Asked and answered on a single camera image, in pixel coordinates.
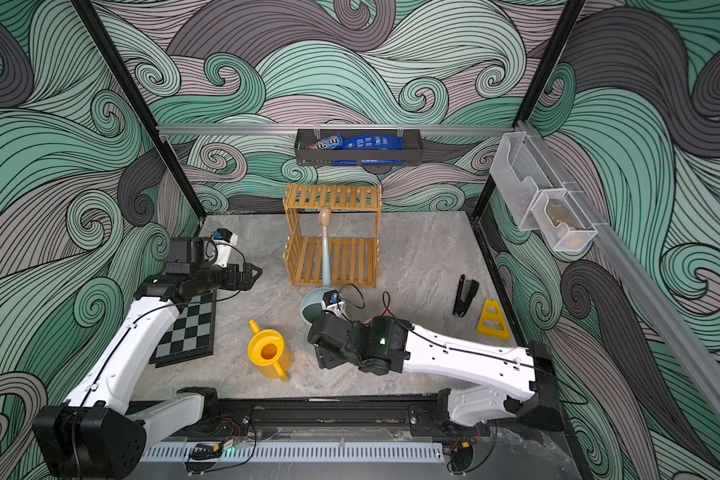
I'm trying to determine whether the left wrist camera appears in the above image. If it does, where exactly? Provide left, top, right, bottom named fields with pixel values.
left=211, top=228, right=238, bottom=268

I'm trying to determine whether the black and white checkerboard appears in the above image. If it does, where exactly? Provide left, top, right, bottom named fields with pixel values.
left=149, top=292, right=217, bottom=368

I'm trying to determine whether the M&M candy bag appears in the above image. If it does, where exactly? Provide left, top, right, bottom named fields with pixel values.
left=305, top=135, right=344, bottom=151

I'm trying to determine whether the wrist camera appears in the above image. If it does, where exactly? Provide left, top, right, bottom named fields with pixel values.
left=321, top=290, right=346, bottom=317
left=211, top=228, right=238, bottom=268

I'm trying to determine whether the black wall basket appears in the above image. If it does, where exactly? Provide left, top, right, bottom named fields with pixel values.
left=294, top=129, right=424, bottom=167

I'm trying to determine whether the yellow triangular stand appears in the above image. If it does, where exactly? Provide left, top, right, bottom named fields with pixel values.
left=476, top=299, right=511, bottom=341

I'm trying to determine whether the small clear plastic bin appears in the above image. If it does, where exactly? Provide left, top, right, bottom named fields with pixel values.
left=530, top=189, right=596, bottom=254

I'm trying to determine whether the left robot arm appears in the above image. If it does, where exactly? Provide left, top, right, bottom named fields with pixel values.
left=32, top=262, right=262, bottom=479

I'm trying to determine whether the light blue watering can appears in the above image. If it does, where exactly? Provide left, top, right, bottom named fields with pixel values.
left=300, top=207, right=338, bottom=326

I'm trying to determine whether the black stapler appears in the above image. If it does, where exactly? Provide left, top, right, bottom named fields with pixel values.
left=452, top=275, right=480, bottom=317

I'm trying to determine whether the clear plastic wall bin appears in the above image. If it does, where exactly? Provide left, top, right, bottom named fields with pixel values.
left=490, top=132, right=563, bottom=231

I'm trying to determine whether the aluminium wall rail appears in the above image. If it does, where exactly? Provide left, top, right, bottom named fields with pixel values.
left=156, top=122, right=513, bottom=138

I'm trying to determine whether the yellow watering can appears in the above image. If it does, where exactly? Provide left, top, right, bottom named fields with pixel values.
left=247, top=320, right=292, bottom=382

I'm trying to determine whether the blue snack bag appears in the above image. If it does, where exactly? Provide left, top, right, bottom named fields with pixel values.
left=340, top=135, right=404, bottom=151

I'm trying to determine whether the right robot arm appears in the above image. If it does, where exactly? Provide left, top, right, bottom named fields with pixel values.
left=307, top=311, right=564, bottom=432

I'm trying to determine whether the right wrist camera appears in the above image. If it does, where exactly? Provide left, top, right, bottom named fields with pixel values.
left=321, top=290, right=346, bottom=317

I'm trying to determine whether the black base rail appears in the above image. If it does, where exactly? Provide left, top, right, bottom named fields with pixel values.
left=177, top=391, right=496, bottom=440

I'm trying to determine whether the wooden two-tier shelf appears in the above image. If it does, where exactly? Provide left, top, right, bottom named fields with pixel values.
left=283, top=183, right=382, bottom=288

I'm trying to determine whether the white slotted cable duct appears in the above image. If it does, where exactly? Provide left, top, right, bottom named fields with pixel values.
left=141, top=441, right=445, bottom=466

